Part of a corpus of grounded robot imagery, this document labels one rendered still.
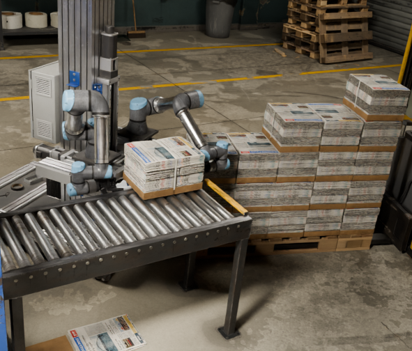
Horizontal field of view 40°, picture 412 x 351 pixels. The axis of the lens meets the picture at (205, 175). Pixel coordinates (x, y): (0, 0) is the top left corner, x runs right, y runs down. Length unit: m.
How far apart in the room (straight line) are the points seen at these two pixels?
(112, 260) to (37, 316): 1.00
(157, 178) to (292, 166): 1.18
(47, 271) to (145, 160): 0.84
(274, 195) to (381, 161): 0.82
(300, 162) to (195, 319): 1.28
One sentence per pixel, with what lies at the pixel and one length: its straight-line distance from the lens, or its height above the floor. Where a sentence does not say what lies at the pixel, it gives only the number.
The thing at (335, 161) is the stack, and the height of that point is 0.76.
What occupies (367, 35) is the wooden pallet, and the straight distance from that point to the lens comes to 10.62.
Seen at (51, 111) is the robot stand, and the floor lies 0.99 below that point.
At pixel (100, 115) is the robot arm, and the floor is 1.23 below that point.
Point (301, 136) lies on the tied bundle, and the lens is 3.92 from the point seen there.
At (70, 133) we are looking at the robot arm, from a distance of 3.50.
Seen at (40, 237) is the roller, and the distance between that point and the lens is 2.88.
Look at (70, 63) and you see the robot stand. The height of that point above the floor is 1.32.
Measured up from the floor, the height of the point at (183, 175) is 0.91.
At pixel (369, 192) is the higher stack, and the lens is 4.37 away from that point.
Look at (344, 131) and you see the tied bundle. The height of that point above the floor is 0.98.
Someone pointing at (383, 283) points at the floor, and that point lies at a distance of 4.32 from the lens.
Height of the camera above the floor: 2.35
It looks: 26 degrees down
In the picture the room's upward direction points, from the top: 6 degrees clockwise
